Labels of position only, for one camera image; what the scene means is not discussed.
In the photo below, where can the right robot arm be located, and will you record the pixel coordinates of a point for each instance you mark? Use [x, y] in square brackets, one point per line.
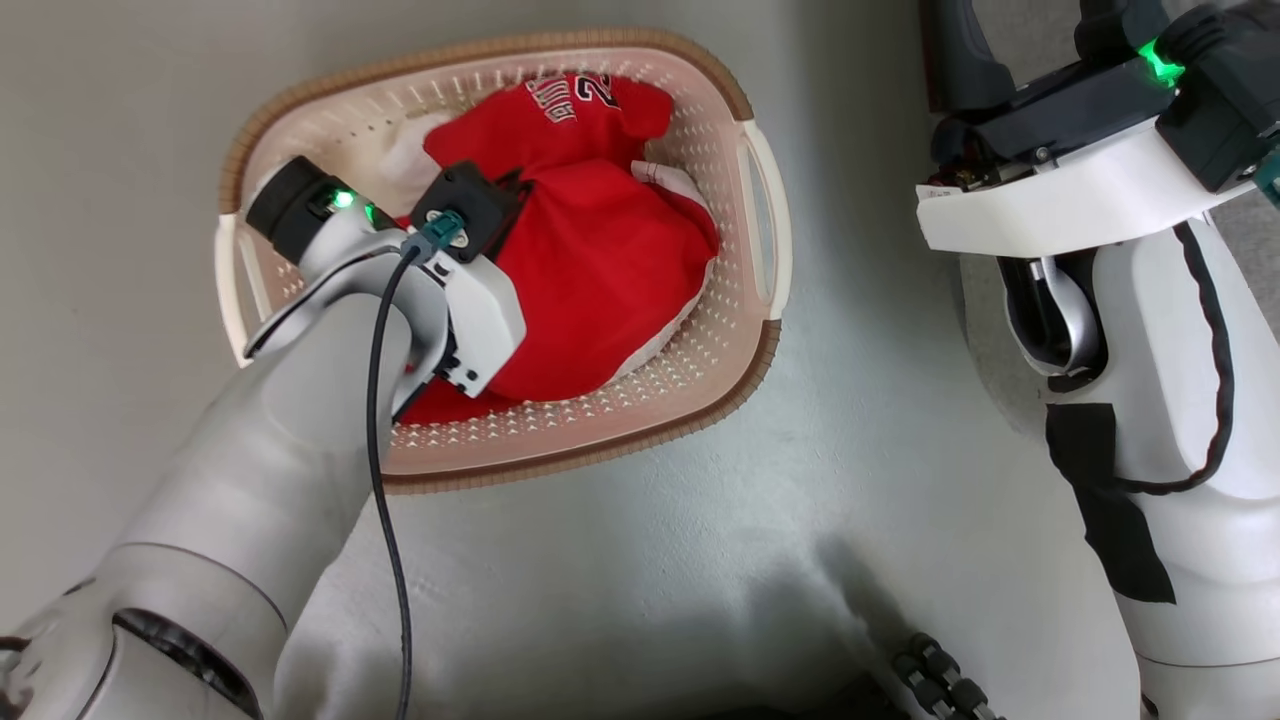
[1170, 400]

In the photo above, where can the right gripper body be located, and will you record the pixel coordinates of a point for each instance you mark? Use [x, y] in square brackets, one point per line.
[1080, 190]

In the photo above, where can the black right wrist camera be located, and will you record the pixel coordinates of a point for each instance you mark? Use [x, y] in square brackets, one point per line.
[1225, 90]

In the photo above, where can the cream perforated laundry basket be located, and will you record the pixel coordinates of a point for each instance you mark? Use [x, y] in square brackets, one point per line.
[700, 350]

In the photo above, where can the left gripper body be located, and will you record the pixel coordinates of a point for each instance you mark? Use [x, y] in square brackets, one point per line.
[485, 315]

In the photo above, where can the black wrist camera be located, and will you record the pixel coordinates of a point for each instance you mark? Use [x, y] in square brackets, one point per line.
[1225, 90]
[470, 205]

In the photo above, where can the red jersey shirt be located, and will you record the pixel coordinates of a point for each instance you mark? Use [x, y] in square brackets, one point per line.
[600, 260]

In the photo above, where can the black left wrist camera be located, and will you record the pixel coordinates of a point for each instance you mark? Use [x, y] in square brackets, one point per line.
[470, 205]

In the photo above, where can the black tape patch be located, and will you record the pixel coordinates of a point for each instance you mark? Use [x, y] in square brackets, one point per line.
[1110, 500]

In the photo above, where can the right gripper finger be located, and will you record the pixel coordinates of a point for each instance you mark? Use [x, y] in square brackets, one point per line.
[965, 55]
[1110, 25]

